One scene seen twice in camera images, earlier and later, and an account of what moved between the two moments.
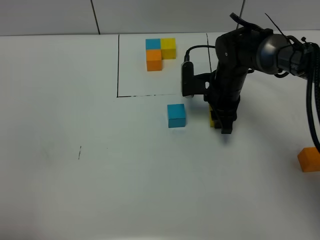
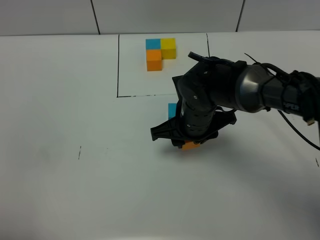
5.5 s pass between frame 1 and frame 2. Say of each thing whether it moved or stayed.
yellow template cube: stayed
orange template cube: stayed
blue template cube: stayed
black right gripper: moved
